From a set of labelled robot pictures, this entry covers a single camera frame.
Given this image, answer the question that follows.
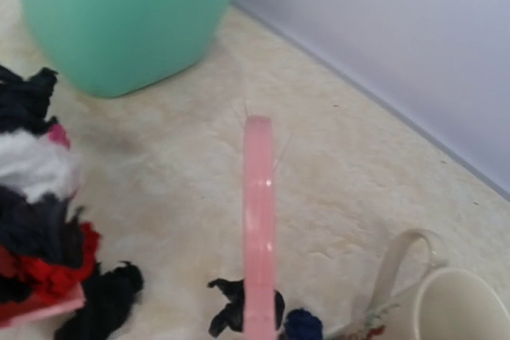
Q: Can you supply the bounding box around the red paper scrap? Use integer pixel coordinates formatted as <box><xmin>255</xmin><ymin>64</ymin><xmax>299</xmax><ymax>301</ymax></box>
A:
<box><xmin>14</xmin><ymin>221</ymin><xmax>101</xmax><ymax>304</ymax></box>

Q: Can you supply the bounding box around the small black paper scrap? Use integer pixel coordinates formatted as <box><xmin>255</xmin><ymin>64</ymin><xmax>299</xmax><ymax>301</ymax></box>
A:
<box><xmin>206</xmin><ymin>277</ymin><xmax>286</xmax><ymax>338</ymax></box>

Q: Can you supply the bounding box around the floral ceramic mug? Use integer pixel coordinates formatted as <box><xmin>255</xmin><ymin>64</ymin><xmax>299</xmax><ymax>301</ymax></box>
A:
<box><xmin>325</xmin><ymin>229</ymin><xmax>509</xmax><ymax>340</ymax></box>

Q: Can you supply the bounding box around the pink plastic hand brush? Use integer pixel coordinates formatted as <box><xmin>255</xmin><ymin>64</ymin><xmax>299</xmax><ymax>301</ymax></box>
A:
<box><xmin>242</xmin><ymin>114</ymin><xmax>280</xmax><ymax>340</ymax></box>

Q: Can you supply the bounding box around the green plastic waste bin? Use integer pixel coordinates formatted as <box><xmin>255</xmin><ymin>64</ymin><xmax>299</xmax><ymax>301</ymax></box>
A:
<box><xmin>22</xmin><ymin>0</ymin><xmax>230</xmax><ymax>98</ymax></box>

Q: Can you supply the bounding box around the pink plastic dustpan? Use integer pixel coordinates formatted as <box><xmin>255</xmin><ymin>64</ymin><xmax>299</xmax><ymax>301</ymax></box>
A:
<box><xmin>1</xmin><ymin>284</ymin><xmax>85</xmax><ymax>329</ymax></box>

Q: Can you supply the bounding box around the dark blue paper scrap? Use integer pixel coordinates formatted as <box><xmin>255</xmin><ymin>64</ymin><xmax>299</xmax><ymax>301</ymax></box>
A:
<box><xmin>284</xmin><ymin>308</ymin><xmax>324</xmax><ymax>340</ymax></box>

